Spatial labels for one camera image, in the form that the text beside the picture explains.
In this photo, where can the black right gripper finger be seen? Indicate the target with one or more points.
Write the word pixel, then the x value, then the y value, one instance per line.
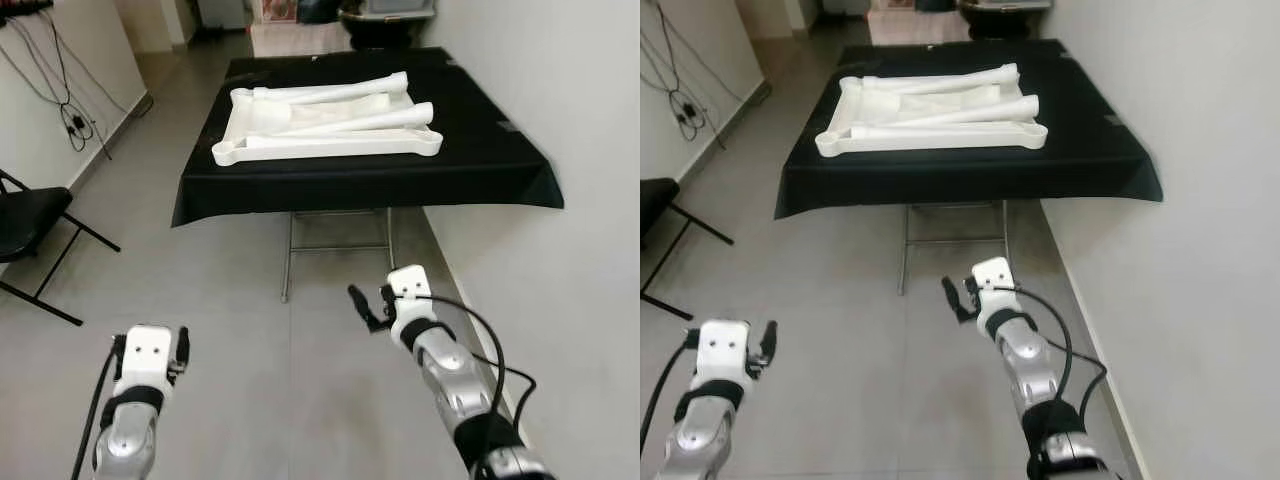
pixel 364 308
pixel 957 299
pixel 387 296
pixel 972 287

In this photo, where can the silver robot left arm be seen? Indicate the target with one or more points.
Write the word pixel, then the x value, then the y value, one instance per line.
pixel 700 445
pixel 125 445

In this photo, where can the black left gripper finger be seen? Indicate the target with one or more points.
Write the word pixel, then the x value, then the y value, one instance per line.
pixel 691 341
pixel 768 343
pixel 118 357
pixel 183 352

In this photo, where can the black round basin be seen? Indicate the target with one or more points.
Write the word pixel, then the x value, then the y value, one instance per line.
pixel 385 30
pixel 1000 25

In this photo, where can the grey plastic storage box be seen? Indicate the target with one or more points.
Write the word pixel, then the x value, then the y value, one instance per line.
pixel 1005 4
pixel 400 6

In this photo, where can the white plastic children table top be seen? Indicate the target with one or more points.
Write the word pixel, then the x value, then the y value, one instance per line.
pixel 900 148
pixel 300 155

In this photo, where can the black folding chair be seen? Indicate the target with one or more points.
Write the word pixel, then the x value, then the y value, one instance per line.
pixel 25 215
pixel 655 205

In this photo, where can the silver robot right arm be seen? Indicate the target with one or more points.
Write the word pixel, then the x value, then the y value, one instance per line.
pixel 1030 370
pixel 450 380

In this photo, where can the small grey tape patch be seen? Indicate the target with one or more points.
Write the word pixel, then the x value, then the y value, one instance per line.
pixel 505 126
pixel 1116 119

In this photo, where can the red printed box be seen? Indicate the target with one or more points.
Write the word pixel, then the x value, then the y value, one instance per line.
pixel 280 10

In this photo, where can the black tablecloth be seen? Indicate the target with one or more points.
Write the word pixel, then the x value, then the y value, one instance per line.
pixel 1090 150
pixel 480 150

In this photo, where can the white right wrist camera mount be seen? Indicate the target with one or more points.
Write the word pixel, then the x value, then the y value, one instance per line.
pixel 410 288
pixel 995 280

